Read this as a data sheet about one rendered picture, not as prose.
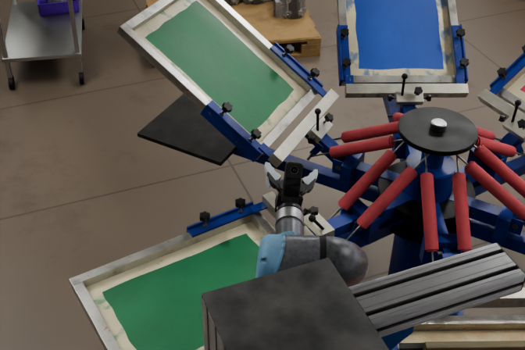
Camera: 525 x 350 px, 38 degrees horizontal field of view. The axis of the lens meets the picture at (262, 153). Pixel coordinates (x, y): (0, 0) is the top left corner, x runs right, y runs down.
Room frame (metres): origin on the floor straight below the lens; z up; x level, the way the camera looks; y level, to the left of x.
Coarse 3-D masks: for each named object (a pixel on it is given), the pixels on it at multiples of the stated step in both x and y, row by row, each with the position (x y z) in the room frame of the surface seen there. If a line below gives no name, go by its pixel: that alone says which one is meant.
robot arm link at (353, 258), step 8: (328, 240) 1.17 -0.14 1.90; (336, 240) 1.17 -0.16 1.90; (344, 240) 1.18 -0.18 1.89; (328, 248) 1.14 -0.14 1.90; (336, 248) 1.14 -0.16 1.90; (344, 248) 1.15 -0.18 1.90; (352, 248) 1.16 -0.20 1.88; (360, 248) 1.19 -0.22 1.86; (328, 256) 1.13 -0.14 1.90; (336, 256) 1.13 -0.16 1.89; (344, 256) 1.13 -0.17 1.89; (352, 256) 1.14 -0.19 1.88; (360, 256) 1.16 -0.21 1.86; (336, 264) 1.12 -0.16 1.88; (344, 264) 1.12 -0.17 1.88; (352, 264) 1.13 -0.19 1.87; (360, 264) 1.14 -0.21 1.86; (368, 264) 1.18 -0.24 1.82; (344, 272) 1.11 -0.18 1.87; (352, 272) 1.12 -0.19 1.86; (360, 272) 1.14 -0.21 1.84; (344, 280) 1.11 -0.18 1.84; (352, 280) 1.12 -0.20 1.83; (360, 280) 1.15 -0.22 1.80
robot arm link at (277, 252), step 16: (272, 240) 1.17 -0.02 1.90; (288, 240) 1.17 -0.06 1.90; (304, 240) 1.17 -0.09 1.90; (320, 240) 1.17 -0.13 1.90; (272, 256) 1.13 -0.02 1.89; (288, 256) 1.13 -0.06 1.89; (304, 256) 1.13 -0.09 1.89; (320, 256) 1.13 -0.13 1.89; (256, 272) 1.16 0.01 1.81; (272, 272) 1.11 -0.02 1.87
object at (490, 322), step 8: (432, 320) 1.73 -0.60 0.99; (440, 320) 1.73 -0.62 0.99; (448, 320) 1.73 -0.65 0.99; (456, 320) 1.73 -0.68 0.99; (464, 320) 1.74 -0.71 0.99; (472, 320) 1.74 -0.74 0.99; (480, 320) 1.74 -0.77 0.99; (488, 320) 1.74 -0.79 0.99; (496, 320) 1.74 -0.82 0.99; (504, 320) 1.74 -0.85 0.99; (512, 320) 1.74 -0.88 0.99; (520, 320) 1.74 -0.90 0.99; (416, 328) 1.72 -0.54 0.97; (424, 328) 1.72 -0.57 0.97; (432, 328) 1.72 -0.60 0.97; (440, 328) 1.72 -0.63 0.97; (448, 328) 1.72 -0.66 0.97; (456, 328) 1.72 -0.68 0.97; (464, 328) 1.72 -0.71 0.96; (472, 328) 1.72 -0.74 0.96; (480, 328) 1.72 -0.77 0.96; (488, 328) 1.72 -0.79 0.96; (496, 328) 1.73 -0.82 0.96; (504, 328) 1.73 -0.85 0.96; (512, 328) 1.73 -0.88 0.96; (520, 328) 1.73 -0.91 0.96
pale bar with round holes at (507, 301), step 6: (522, 288) 1.84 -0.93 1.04; (516, 294) 1.82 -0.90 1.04; (522, 294) 1.82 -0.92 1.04; (498, 300) 1.79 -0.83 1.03; (504, 300) 1.80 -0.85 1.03; (510, 300) 1.80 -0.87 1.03; (516, 300) 1.80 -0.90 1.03; (522, 300) 1.80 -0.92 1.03; (474, 306) 1.79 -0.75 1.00; (480, 306) 1.79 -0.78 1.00; (486, 306) 1.79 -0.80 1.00; (492, 306) 1.79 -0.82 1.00; (498, 306) 1.80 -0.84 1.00; (504, 306) 1.80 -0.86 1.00; (510, 306) 1.80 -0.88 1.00; (516, 306) 1.80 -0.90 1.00; (522, 306) 1.80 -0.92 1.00
